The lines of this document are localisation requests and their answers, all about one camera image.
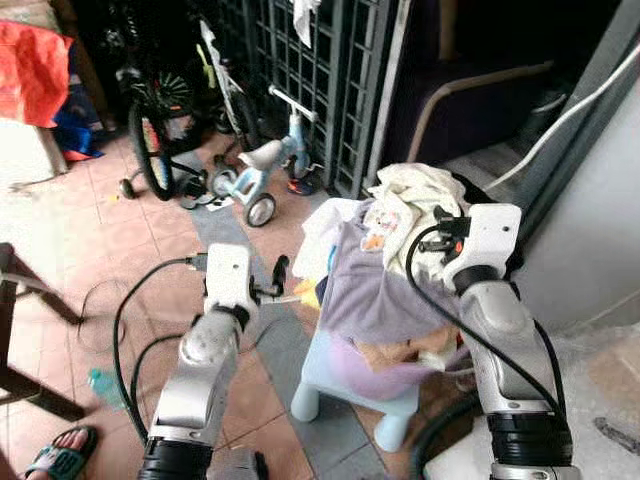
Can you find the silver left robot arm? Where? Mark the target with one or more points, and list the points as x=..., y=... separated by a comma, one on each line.
x=195, y=385

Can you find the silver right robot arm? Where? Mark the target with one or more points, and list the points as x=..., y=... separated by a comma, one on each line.
x=505, y=340

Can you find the grey washing machine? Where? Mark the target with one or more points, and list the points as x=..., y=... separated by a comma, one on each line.
x=590, y=240

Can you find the cream crumpled cloth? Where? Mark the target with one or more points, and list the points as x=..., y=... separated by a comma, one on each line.
x=405, y=195

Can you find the white garment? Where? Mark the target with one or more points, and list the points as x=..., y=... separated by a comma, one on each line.
x=325, y=235

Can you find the grey purple garment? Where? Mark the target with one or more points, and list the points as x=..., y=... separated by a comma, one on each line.
x=375, y=295

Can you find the light blue plastic stool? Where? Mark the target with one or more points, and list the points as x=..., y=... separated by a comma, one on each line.
x=320, y=380

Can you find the light blue child tricycle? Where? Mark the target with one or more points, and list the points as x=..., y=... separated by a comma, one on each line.
x=262, y=160

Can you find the dark armchair with wooden arm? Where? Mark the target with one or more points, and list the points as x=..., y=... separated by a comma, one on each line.
x=470, y=110

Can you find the peach garment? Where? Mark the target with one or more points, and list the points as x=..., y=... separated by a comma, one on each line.
x=400, y=352

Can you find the lilac garment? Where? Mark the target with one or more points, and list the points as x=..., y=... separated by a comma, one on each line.
x=375, y=380

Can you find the grey robot leg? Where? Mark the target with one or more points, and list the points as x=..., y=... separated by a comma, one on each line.
x=240, y=468

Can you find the green plastic bottle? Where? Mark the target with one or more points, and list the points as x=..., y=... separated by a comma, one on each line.
x=105, y=388

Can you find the black child bicycle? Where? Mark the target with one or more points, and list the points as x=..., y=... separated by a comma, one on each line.
x=150, y=140

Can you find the dark metal grid gate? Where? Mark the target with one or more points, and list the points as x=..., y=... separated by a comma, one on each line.
x=330, y=70

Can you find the blue bag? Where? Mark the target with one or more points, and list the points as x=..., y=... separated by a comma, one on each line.
x=78, y=128

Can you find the white hanging cloth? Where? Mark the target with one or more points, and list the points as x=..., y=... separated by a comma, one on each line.
x=306, y=20

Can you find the person's foot in green sandal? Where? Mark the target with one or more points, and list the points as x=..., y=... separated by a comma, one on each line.
x=62, y=458

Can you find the red cloth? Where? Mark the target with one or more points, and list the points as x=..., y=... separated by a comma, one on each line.
x=30, y=75

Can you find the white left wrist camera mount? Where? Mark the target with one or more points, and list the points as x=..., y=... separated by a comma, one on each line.
x=228, y=275

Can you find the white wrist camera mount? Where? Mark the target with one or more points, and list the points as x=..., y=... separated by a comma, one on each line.
x=228, y=275
x=492, y=235

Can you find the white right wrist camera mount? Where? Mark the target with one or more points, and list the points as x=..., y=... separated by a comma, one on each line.
x=492, y=235

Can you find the dark wooden furniture frame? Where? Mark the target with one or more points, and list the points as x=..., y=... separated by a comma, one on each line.
x=35, y=395

